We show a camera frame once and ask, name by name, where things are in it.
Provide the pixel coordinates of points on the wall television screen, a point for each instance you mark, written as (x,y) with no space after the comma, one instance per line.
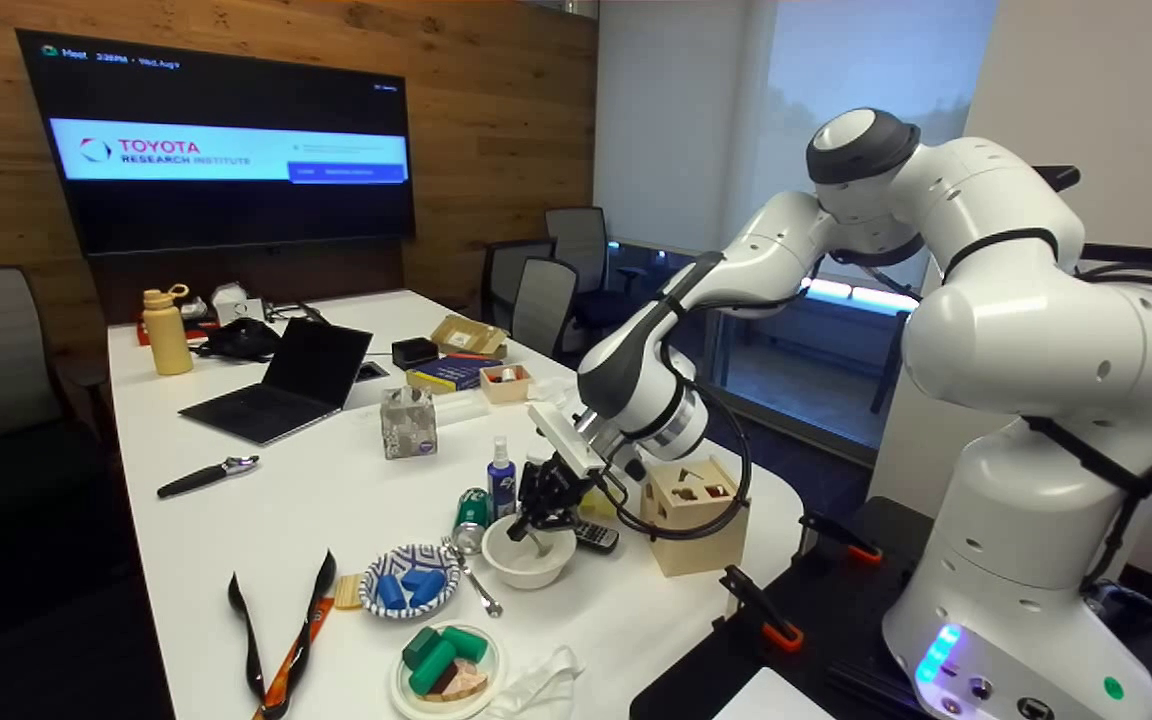
(169,150)

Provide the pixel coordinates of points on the black clamp orange tip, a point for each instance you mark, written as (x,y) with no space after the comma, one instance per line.
(848,542)
(782,634)

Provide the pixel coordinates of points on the white plate with blocks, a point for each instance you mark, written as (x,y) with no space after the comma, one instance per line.
(412,705)

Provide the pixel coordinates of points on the crumpled clear plastic wrap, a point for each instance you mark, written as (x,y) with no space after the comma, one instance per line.
(540,692)

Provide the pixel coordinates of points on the green cylinder block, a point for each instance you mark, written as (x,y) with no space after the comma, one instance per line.
(422,645)
(435,672)

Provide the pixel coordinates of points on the silver spoon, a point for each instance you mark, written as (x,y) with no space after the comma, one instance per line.
(537,542)

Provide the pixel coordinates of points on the white bowl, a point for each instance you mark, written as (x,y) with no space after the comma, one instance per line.
(518,561)

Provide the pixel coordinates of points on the black mounting base plate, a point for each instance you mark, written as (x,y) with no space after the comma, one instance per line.
(839,604)

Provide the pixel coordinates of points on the black laptop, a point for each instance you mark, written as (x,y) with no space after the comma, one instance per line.
(309,378)

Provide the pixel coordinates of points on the small wooden tray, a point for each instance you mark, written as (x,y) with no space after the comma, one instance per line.
(505,384)

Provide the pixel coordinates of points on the green rectangular block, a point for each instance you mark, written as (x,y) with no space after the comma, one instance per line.
(466,645)

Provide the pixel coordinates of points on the hand sanitizer bottle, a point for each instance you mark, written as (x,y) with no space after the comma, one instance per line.
(501,480)

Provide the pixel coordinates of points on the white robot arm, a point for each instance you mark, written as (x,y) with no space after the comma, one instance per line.
(995,623)

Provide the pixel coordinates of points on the cardboard box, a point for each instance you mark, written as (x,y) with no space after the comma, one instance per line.
(469,338)

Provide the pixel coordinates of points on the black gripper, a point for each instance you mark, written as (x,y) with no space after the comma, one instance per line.
(551,499)

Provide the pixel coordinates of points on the yellow water bottle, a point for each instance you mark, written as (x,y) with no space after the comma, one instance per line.
(166,329)

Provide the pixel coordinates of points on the blue patterned paper plate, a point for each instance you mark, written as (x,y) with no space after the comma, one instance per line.
(408,580)

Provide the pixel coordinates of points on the green can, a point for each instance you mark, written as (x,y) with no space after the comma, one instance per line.
(473,518)

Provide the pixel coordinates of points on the black box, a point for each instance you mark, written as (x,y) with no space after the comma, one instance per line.
(412,353)

